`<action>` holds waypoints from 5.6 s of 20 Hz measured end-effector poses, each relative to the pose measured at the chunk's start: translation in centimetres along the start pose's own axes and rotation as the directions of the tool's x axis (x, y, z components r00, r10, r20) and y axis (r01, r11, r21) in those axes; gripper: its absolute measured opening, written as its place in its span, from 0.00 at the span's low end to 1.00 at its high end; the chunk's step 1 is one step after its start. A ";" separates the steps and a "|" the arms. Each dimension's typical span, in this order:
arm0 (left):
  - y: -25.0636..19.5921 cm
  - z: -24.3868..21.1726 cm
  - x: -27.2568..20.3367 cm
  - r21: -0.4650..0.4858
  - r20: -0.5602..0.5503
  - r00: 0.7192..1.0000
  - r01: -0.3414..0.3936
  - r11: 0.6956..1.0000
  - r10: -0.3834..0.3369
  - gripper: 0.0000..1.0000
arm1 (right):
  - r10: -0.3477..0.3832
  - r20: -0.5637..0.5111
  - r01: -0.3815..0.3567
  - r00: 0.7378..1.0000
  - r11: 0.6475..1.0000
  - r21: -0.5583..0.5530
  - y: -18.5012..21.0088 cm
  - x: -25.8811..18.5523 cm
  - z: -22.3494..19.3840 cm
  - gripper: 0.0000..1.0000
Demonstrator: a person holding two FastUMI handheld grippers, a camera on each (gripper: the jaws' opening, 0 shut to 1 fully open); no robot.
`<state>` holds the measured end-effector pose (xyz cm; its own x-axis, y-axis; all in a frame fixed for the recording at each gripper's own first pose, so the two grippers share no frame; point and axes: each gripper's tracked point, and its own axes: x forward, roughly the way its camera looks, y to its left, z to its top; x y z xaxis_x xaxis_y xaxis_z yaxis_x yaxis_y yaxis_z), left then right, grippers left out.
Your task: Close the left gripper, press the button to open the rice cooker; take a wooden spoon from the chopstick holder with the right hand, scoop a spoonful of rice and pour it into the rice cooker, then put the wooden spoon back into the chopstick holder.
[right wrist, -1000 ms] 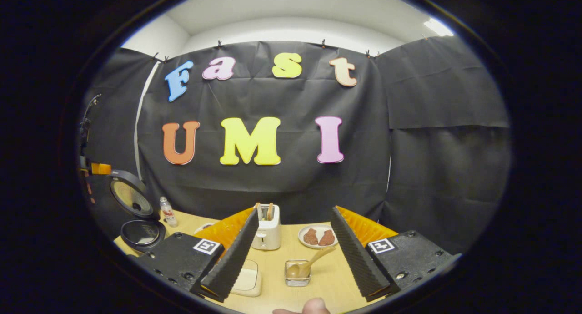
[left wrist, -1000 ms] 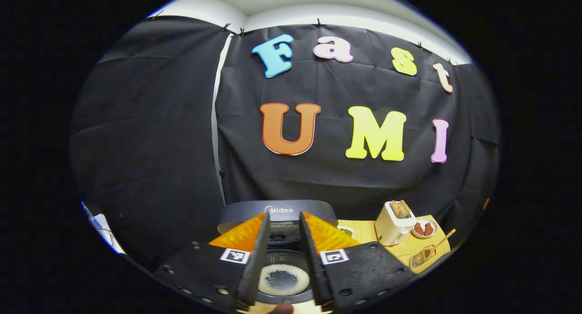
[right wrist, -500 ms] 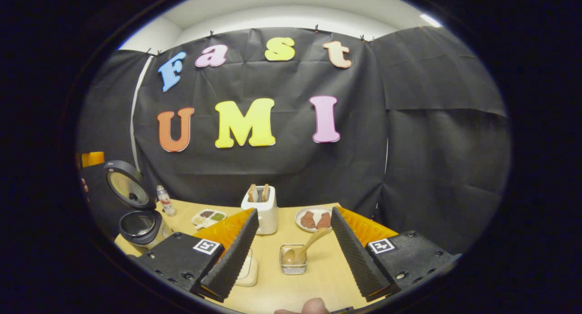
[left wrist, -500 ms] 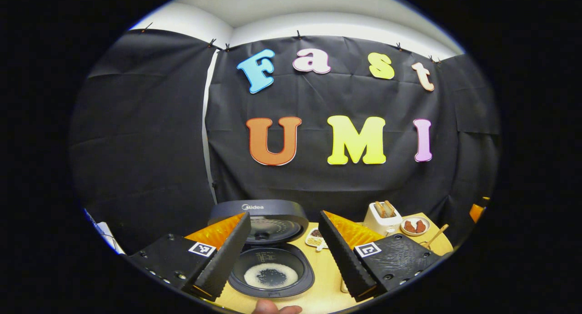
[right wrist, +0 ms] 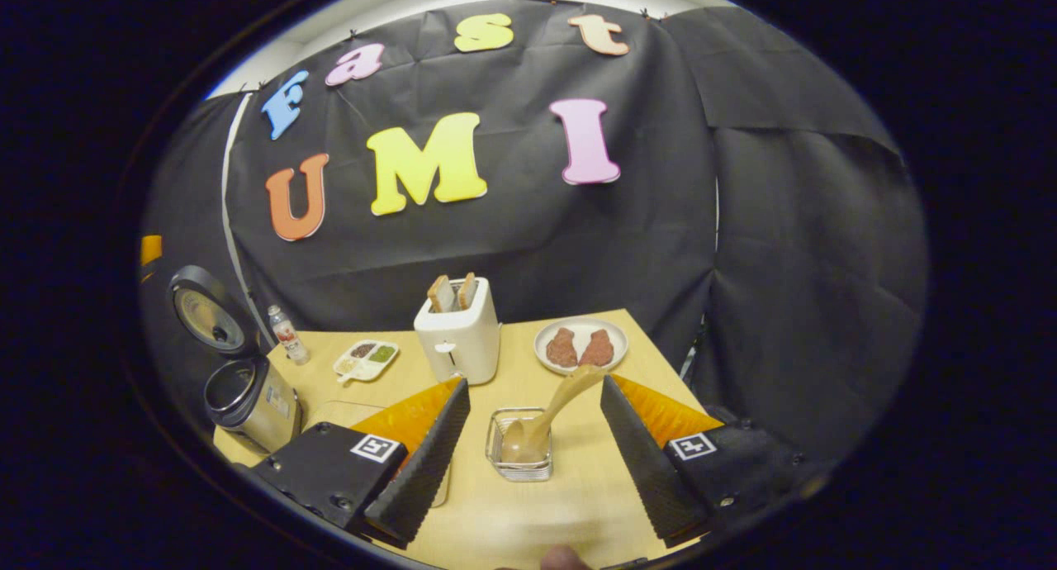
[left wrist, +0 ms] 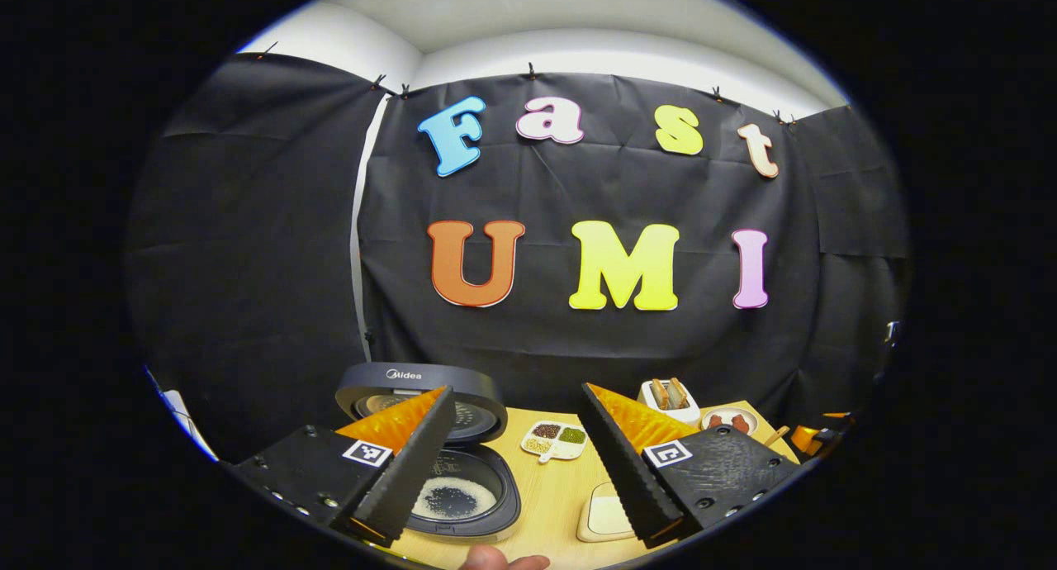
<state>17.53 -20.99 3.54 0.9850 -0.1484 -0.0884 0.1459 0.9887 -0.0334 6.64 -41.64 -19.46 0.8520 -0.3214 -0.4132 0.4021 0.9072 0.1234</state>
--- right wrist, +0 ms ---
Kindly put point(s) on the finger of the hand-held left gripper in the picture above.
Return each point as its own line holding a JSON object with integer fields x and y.
{"x": 150, "y": 250}

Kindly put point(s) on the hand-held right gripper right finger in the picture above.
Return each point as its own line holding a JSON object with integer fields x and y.
{"x": 640, "y": 463}

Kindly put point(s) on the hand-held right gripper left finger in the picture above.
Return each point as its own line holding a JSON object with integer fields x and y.
{"x": 425, "y": 471}

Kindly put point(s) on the wooden spoon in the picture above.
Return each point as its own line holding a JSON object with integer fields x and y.
{"x": 545, "y": 413}

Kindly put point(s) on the beige rice cooker black lid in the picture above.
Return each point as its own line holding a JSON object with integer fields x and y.
{"x": 256, "y": 405}

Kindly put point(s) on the brown meat piece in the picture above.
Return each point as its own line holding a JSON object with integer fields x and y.
{"x": 597, "y": 349}
{"x": 561, "y": 349}

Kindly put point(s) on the white divided bean dish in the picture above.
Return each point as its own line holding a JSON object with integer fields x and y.
{"x": 363, "y": 362}

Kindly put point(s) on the white toaster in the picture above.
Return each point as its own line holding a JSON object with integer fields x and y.
{"x": 462, "y": 343}

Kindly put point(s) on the white round plate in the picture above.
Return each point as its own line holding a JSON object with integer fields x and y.
{"x": 582, "y": 326}

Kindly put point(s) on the small clear bottle red label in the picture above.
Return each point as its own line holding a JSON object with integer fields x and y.
{"x": 289, "y": 339}

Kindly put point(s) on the toast slice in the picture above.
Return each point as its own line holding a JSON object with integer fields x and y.
{"x": 466, "y": 291}
{"x": 441, "y": 293}

